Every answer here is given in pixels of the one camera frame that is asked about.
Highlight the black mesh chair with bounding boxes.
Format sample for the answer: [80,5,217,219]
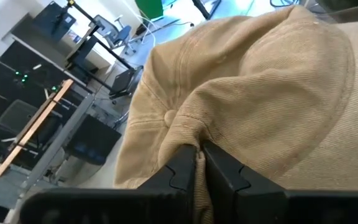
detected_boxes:
[0,99,63,151]

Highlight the black stand base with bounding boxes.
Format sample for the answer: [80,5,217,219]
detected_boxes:
[191,0,223,21]

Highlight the green box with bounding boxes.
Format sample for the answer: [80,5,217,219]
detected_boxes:
[134,0,165,21]

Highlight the blue office chair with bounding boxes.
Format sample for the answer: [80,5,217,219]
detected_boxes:
[88,14,138,57]

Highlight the black metal frame stand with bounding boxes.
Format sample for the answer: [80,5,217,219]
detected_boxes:
[51,0,136,94]

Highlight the black box on floor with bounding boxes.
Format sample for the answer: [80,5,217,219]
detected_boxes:
[63,114,122,166]

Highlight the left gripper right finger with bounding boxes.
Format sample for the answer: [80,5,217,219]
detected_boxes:
[201,141,358,224]

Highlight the black equipment with green lights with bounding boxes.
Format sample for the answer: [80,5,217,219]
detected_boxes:
[0,40,94,106]

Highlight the light wooden plank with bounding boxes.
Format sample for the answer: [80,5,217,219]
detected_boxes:
[0,78,75,179]

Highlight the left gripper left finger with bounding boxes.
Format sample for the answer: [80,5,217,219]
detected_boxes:
[19,144,198,224]

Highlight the grey metal table leg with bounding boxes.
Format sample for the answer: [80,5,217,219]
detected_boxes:
[19,93,96,194]

